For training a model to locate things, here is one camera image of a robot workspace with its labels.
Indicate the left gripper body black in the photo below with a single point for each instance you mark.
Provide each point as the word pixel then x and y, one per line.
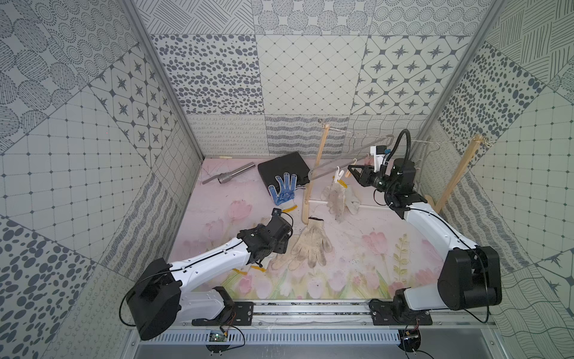
pixel 278 226

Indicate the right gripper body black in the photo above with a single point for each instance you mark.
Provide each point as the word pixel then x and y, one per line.
pixel 380 180

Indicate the white clothes peg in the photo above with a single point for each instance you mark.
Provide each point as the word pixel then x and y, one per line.
pixel 339 174

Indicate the grey clip hanger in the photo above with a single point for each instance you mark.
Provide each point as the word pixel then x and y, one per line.
pixel 328 167

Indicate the beige knit gloves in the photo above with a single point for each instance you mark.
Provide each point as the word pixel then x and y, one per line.
pixel 310 247

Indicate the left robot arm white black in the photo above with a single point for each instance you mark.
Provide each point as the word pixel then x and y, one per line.
pixel 167 293

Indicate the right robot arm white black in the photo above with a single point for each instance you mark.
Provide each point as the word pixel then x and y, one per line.
pixel 470 276

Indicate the blue dotted glove near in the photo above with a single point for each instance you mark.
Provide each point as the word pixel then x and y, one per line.
pixel 249 269

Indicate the blue dotted glove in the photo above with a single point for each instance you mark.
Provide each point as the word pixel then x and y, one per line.
pixel 249 269
pixel 284 191

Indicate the blue dotted glove far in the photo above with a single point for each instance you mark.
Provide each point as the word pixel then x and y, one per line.
pixel 284 191

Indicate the black flat pad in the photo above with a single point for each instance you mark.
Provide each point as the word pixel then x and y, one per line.
pixel 291 163

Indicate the grey metal cylinder tool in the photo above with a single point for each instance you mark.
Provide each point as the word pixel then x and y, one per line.
pixel 228 176

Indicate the small circuit board left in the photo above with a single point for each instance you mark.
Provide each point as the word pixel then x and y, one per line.
pixel 217 342

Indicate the small black module right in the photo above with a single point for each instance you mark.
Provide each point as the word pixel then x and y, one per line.
pixel 410 340

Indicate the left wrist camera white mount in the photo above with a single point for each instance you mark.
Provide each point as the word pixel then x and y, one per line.
pixel 276 211

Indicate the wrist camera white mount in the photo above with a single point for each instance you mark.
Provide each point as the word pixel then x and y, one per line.
pixel 276 211
pixel 379 154

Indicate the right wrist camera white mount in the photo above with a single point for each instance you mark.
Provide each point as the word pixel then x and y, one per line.
pixel 379 154

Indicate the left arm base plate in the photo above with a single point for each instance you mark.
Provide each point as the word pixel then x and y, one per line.
pixel 240 314

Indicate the wooden drying rack frame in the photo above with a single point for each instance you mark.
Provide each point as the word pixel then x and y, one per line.
pixel 474 144

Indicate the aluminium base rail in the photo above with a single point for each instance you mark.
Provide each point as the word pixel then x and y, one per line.
pixel 285 312

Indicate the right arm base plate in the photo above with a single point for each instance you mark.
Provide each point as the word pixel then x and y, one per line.
pixel 388 313

